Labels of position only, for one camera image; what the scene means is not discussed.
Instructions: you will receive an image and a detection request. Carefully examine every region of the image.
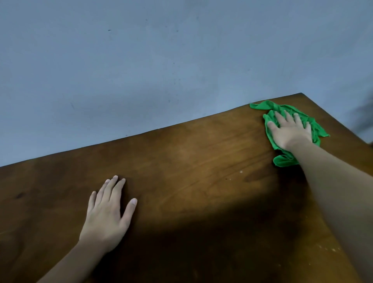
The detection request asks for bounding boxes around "person's left hand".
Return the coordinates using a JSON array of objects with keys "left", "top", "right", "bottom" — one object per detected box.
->
[{"left": 79, "top": 175, "right": 138, "bottom": 254}]

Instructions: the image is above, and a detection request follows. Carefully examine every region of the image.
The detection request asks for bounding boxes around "person's right hand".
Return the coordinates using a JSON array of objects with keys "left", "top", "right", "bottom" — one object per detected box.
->
[{"left": 267, "top": 110, "right": 313, "bottom": 152}]

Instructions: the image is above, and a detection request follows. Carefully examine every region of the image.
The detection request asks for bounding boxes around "green cleaning cloth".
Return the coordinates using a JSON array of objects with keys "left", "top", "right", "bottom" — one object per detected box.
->
[{"left": 250, "top": 100, "right": 330, "bottom": 168}]

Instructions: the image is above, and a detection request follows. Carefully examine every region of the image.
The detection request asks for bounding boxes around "person's right forearm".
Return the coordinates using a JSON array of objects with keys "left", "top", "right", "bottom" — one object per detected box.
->
[{"left": 284, "top": 139, "right": 373, "bottom": 283}]

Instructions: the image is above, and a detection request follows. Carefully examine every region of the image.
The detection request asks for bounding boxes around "person's left forearm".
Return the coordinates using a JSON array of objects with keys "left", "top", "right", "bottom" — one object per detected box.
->
[{"left": 37, "top": 240, "right": 111, "bottom": 283}]

